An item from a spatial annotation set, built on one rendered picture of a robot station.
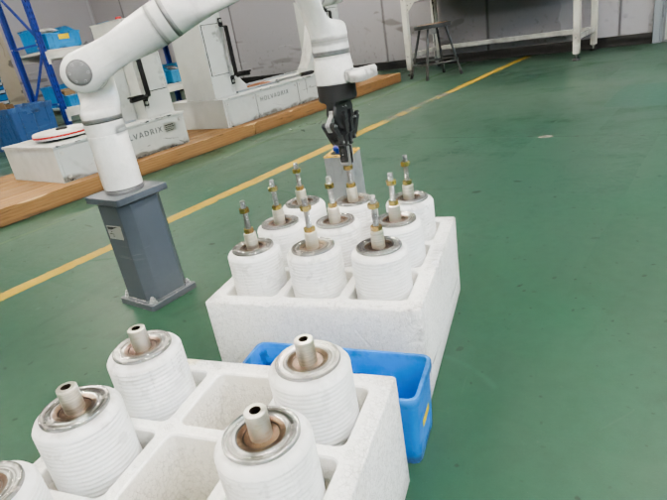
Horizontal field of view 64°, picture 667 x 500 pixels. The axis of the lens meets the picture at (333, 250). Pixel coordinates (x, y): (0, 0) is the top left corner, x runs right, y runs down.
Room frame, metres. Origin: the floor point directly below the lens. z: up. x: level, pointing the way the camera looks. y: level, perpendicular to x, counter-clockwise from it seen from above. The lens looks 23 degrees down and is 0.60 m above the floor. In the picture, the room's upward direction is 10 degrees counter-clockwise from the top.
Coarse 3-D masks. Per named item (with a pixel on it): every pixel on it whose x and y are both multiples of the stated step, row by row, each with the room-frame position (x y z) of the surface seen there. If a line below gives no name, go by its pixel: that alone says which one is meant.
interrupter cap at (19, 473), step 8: (0, 464) 0.42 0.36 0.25; (8, 464) 0.42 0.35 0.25; (16, 464) 0.41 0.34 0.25; (0, 472) 0.41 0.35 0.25; (8, 472) 0.41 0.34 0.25; (16, 472) 0.40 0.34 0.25; (24, 472) 0.40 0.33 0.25; (0, 480) 0.40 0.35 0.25; (8, 480) 0.39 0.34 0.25; (16, 480) 0.39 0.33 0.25; (0, 488) 0.39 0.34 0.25; (8, 488) 0.38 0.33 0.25; (16, 488) 0.38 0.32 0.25; (0, 496) 0.38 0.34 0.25; (8, 496) 0.37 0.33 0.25
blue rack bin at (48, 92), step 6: (60, 84) 5.98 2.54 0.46; (42, 90) 5.79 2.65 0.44; (48, 90) 5.71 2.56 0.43; (48, 96) 5.75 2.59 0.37; (54, 96) 5.67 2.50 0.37; (66, 96) 5.52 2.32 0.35; (72, 96) 5.55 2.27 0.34; (54, 102) 5.71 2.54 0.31; (66, 102) 5.57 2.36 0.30; (72, 102) 5.54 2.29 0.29; (78, 102) 5.59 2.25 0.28
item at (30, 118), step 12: (12, 108) 4.77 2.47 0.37; (24, 108) 4.85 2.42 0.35; (36, 108) 4.94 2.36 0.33; (48, 108) 5.03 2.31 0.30; (0, 120) 4.87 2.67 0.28; (12, 120) 4.77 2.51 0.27; (24, 120) 4.83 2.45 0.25; (36, 120) 4.91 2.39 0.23; (48, 120) 5.00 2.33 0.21; (0, 132) 4.93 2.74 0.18; (12, 132) 4.81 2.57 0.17; (24, 132) 4.80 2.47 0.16; (36, 132) 4.89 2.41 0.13; (0, 144) 4.98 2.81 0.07; (12, 144) 4.87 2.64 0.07
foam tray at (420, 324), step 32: (448, 224) 1.01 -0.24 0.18; (448, 256) 0.94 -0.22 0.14; (224, 288) 0.89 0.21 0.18; (288, 288) 0.85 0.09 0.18; (352, 288) 0.81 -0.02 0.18; (416, 288) 0.77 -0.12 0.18; (448, 288) 0.92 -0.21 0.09; (224, 320) 0.84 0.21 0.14; (256, 320) 0.81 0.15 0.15; (288, 320) 0.79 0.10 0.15; (320, 320) 0.76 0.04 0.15; (352, 320) 0.74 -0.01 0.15; (384, 320) 0.72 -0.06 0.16; (416, 320) 0.70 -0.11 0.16; (448, 320) 0.89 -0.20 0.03; (224, 352) 0.85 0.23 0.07; (416, 352) 0.70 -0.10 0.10
